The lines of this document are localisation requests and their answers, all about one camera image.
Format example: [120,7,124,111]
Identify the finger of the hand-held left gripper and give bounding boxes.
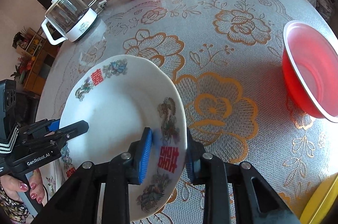
[20,120,61,136]
[40,120,89,146]

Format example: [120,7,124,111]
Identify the person's left hand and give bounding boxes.
[0,168,45,212]

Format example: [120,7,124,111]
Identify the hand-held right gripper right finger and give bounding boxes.
[185,127,301,224]

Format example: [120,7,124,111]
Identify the person's left forearm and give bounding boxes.
[0,186,36,224]

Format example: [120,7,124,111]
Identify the white glass electric kettle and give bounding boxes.
[41,0,98,46]

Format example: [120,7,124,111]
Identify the yellow bowl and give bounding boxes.
[300,172,338,224]

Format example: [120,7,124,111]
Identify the white printed plate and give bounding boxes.
[45,143,78,197]
[59,54,188,222]

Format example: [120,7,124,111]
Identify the red artificial flowers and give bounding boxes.
[14,53,36,74]

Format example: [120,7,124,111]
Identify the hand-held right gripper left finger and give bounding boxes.
[46,127,154,224]

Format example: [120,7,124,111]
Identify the wooden cabinet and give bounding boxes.
[12,27,62,96]

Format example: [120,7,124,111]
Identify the white power plug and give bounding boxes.
[88,0,109,13]

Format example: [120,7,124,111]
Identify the red plastic bowl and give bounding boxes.
[282,20,338,123]

